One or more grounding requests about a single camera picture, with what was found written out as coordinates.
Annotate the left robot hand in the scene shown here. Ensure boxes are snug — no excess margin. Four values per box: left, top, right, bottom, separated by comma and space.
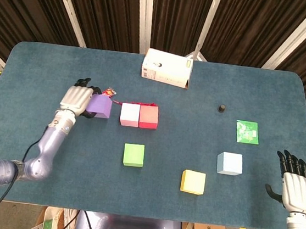
58, 75, 104, 120

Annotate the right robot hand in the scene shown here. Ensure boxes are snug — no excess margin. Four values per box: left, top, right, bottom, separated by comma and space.
262, 148, 306, 217

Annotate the purple foam cube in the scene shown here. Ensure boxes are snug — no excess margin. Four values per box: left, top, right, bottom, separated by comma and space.
85, 92, 114, 120

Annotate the pink foam cube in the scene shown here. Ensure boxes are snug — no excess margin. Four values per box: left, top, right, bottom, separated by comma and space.
119, 102, 142, 128

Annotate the red foam cube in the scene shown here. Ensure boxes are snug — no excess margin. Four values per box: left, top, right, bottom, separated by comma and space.
138, 104, 160, 130

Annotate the small red candy packet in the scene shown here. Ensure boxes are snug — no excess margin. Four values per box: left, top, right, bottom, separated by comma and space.
101, 86, 117, 100

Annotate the red ribbon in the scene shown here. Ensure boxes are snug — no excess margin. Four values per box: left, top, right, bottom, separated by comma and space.
112, 98, 157, 110

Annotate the light blue foam cube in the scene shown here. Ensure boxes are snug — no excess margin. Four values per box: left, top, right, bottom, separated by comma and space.
215, 150, 245, 177

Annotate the green foil packet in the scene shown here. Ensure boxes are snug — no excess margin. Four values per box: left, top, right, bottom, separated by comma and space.
234, 119, 262, 146

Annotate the green foam cube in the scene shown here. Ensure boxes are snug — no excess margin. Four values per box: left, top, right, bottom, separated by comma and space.
121, 142, 147, 169

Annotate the teal felt table cover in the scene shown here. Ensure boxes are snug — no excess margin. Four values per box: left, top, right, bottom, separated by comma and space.
0, 37, 306, 229

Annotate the white cardboard box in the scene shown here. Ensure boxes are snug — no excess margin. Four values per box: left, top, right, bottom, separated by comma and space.
140, 47, 195, 91

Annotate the dark brown curtain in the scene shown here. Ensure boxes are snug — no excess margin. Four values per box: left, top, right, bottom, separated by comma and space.
0, 0, 306, 143

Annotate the yellow foam cube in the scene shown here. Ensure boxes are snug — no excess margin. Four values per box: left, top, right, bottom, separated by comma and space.
179, 169, 207, 196

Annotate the white paper bag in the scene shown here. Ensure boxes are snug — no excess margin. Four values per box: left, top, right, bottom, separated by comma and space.
31, 204, 79, 229

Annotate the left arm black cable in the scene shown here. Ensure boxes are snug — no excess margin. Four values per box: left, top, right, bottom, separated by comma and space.
0, 120, 50, 229

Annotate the black torso cable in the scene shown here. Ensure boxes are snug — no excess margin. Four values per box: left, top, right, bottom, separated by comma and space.
81, 211, 97, 229

